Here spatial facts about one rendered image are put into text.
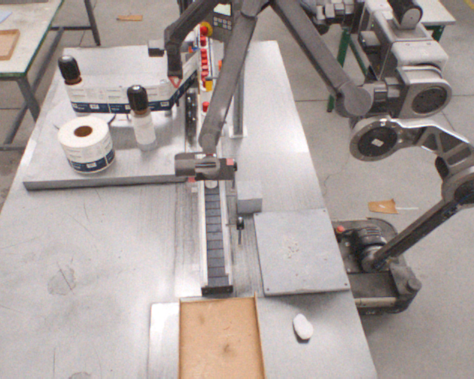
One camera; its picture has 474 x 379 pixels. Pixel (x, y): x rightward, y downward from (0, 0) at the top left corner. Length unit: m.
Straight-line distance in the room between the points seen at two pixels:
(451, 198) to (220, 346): 1.13
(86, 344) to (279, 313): 0.63
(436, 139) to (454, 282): 1.26
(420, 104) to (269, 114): 1.03
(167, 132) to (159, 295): 0.82
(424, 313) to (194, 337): 1.52
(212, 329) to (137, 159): 0.83
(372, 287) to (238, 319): 1.02
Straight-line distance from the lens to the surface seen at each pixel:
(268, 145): 1.96
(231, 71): 1.15
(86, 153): 1.78
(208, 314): 1.42
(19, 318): 1.58
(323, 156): 3.19
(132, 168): 1.82
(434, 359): 2.48
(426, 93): 1.25
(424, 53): 1.32
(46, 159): 1.98
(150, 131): 1.83
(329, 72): 1.19
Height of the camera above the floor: 2.11
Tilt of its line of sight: 48 degrees down
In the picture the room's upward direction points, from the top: straight up
